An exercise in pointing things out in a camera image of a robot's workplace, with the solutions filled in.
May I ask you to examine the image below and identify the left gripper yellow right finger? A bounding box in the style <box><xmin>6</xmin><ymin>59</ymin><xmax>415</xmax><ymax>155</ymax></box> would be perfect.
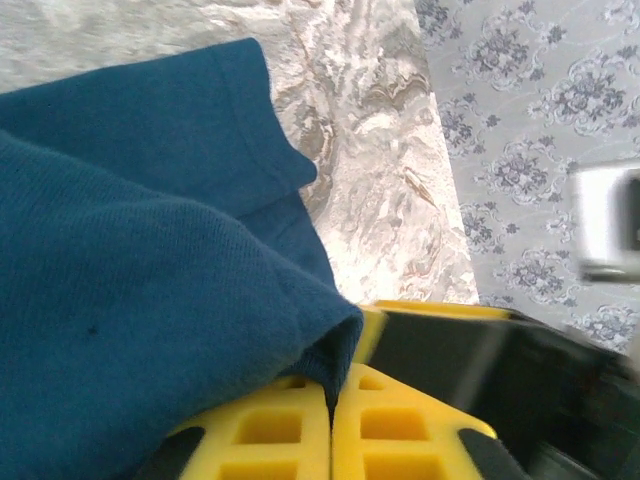
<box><xmin>332</xmin><ymin>362</ymin><xmax>526</xmax><ymax>480</ymax></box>

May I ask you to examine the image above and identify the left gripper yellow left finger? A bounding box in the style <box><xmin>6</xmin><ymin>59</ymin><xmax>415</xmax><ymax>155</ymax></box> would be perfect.
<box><xmin>134</xmin><ymin>374</ymin><xmax>334</xmax><ymax>480</ymax></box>

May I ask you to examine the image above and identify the blue t-shirt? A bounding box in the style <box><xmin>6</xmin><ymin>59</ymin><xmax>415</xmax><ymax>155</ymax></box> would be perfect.
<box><xmin>0</xmin><ymin>38</ymin><xmax>365</xmax><ymax>480</ymax></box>

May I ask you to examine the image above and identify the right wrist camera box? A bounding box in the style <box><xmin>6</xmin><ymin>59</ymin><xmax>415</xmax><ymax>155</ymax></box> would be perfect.
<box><xmin>569</xmin><ymin>167</ymin><xmax>640</xmax><ymax>282</ymax></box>

